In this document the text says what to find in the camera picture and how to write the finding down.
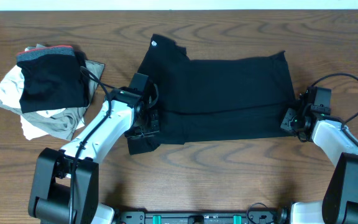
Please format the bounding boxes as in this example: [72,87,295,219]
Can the black t-shirt with logo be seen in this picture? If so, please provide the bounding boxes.
[127,34,295,155]

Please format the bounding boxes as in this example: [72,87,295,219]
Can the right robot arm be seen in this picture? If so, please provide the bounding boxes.
[274,101,358,223]

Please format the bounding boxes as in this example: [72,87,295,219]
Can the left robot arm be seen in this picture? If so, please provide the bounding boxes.
[28,86,159,223]

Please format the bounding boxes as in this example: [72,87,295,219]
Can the folded white garment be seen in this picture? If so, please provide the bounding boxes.
[0,47,86,141]

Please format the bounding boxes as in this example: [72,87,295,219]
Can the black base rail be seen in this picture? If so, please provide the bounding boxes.
[113,208,290,224]

